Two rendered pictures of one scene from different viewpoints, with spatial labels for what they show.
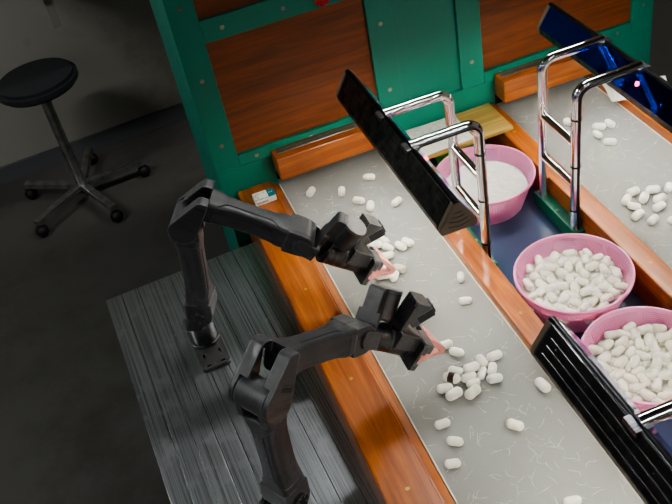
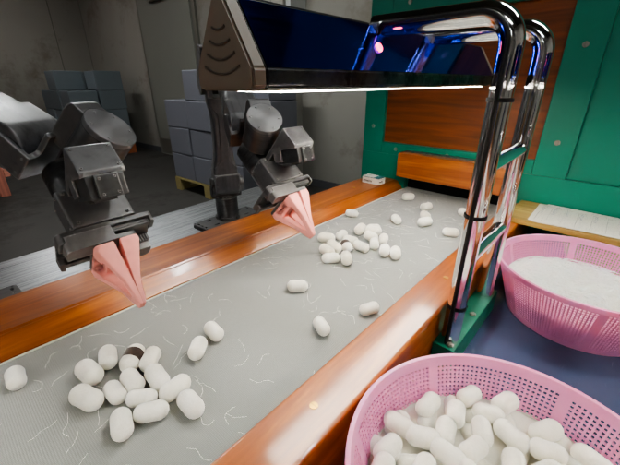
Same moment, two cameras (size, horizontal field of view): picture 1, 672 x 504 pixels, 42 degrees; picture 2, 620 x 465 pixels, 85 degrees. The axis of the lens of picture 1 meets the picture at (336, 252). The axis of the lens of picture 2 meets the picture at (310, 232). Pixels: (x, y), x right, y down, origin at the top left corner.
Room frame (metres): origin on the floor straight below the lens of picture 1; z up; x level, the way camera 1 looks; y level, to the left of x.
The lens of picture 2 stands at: (1.20, -0.55, 1.05)
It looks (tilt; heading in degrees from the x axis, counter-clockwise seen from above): 24 degrees down; 54
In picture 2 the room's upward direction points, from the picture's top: straight up
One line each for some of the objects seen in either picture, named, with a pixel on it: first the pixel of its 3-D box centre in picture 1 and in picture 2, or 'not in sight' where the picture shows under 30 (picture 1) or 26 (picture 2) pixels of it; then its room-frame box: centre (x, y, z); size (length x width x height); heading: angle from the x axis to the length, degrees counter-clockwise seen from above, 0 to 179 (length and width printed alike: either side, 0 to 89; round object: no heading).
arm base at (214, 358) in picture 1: (202, 330); (227, 207); (1.56, 0.36, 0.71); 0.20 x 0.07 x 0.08; 15
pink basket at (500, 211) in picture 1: (484, 187); (578, 292); (1.85, -0.42, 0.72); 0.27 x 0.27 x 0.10
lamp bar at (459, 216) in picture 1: (397, 141); (402, 59); (1.63, -0.18, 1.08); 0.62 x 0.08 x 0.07; 12
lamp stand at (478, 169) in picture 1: (438, 194); (436, 190); (1.64, -0.26, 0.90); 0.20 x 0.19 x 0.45; 12
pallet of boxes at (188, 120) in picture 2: not in sight; (232, 134); (2.62, 2.71, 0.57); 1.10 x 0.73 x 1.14; 105
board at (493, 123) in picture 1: (448, 134); (601, 227); (2.06, -0.38, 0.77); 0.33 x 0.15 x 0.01; 102
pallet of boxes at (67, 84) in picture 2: not in sight; (87, 113); (1.71, 6.08, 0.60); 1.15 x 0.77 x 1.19; 105
